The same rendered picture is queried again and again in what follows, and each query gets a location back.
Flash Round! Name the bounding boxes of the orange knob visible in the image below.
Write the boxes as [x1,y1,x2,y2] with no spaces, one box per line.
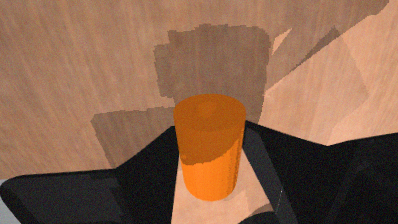
[173,94,247,201]

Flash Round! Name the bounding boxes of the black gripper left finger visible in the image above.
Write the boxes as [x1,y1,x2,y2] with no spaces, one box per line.
[0,126,179,224]

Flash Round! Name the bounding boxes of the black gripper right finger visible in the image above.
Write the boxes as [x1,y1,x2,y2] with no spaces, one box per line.
[242,120,398,224]

